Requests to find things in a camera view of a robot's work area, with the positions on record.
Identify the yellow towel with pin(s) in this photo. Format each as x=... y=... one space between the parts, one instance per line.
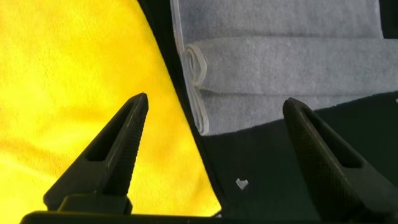
x=77 y=68

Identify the white tape scrap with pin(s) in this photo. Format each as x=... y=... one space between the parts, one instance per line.
x=242 y=183
x=218 y=215

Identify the grey towel with orange marks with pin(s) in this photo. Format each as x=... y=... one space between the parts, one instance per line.
x=280 y=62

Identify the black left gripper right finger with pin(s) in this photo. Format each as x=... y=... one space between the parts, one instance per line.
x=329 y=174

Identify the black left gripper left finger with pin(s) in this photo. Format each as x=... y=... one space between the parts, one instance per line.
x=115 y=161

